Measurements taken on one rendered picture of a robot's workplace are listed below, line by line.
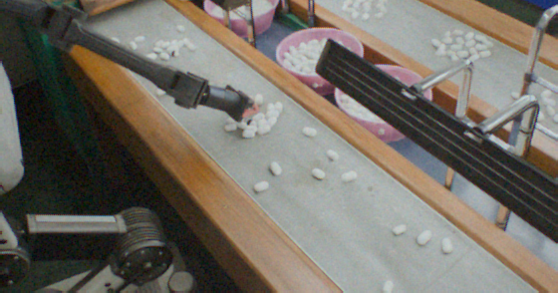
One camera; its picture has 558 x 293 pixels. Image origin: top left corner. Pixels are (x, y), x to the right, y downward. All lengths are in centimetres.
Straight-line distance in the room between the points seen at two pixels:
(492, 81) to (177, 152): 92
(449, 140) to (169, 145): 78
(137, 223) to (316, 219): 40
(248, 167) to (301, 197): 17
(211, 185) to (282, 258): 28
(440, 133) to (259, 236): 47
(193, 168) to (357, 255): 46
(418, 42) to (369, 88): 80
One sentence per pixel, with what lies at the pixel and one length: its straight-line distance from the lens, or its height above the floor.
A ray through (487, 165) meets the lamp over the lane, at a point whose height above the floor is 108.
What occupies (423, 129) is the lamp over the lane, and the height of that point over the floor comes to 107.
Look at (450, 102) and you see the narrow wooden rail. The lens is 168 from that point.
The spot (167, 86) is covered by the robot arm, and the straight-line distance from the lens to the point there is 144.
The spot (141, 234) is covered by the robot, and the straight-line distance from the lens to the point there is 132.
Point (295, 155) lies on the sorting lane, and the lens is 150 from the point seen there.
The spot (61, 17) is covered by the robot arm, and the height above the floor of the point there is 107.
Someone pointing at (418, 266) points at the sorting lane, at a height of 74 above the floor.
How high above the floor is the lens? 176
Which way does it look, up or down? 41 degrees down
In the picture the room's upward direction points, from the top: 6 degrees counter-clockwise
